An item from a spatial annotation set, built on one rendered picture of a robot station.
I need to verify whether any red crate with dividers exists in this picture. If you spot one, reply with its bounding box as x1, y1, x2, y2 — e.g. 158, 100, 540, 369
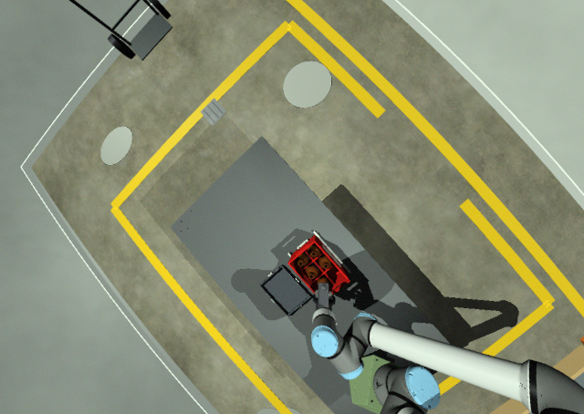
288, 235, 348, 294

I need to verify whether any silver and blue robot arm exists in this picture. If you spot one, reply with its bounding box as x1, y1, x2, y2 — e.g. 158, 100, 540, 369
311, 283, 584, 414

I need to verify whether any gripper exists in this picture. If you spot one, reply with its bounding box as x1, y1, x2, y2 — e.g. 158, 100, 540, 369
313, 290, 336, 312

